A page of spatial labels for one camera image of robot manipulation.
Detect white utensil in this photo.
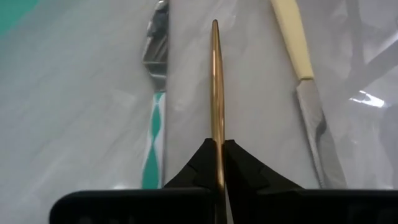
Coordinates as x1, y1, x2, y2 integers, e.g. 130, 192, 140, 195
141, 0, 170, 190

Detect teal plastic bin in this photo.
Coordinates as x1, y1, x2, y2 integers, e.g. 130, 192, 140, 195
0, 0, 40, 35

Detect cream-handled knife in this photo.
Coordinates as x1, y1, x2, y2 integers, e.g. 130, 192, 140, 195
269, 0, 348, 190

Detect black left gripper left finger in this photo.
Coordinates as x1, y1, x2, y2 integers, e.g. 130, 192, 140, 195
49, 138, 219, 224

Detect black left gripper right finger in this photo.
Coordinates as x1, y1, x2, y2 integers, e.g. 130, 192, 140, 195
223, 139, 398, 224

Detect gold cutlery piece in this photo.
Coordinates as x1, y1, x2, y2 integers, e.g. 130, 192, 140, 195
210, 19, 227, 224

